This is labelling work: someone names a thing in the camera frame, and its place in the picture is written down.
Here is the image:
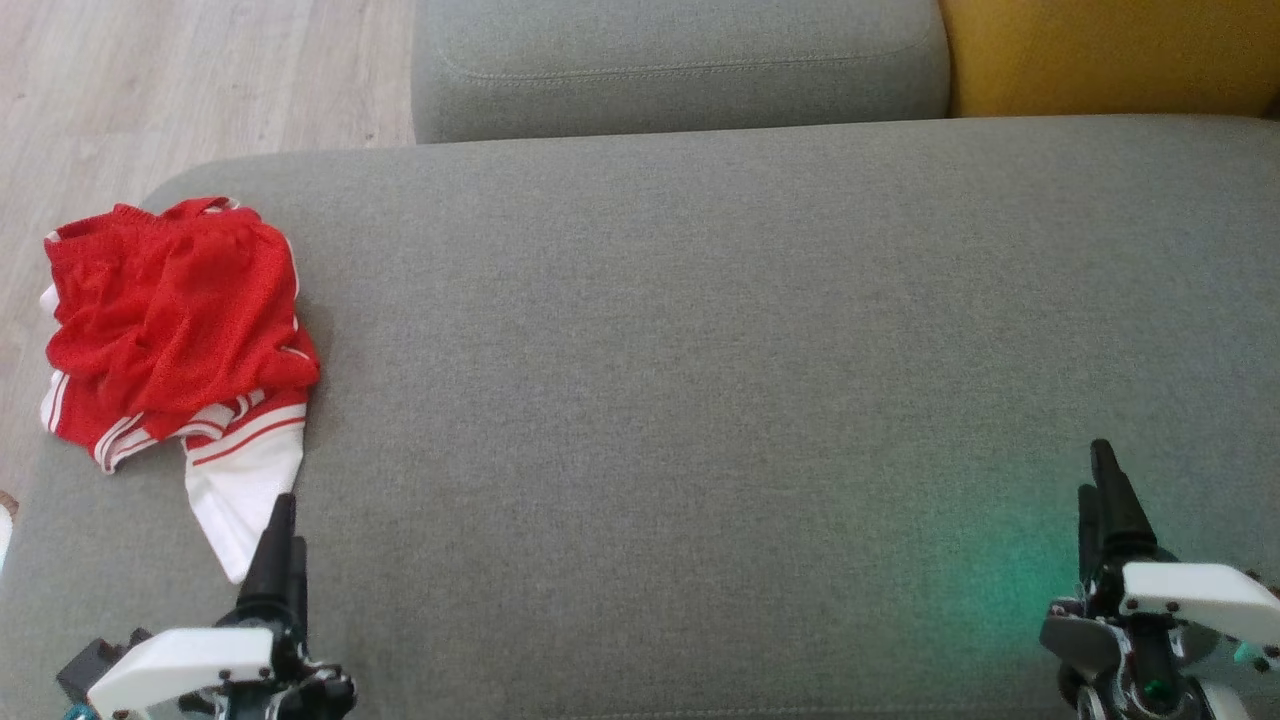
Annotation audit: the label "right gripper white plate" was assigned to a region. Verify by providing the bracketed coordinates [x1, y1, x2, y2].
[1040, 438, 1280, 720]

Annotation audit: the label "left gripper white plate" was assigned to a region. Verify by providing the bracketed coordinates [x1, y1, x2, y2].
[88, 493, 357, 720]

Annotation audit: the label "red shorts with white stripes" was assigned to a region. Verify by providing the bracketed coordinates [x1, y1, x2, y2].
[38, 196, 323, 585]

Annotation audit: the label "grey sofa seat cushion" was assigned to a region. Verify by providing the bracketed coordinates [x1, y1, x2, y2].
[0, 113, 1280, 720]

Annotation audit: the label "grey sofa back cushion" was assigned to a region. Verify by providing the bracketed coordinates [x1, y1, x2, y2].
[410, 0, 951, 146]

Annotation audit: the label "yellow cushion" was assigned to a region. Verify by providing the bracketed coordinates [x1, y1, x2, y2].
[938, 0, 1280, 119]

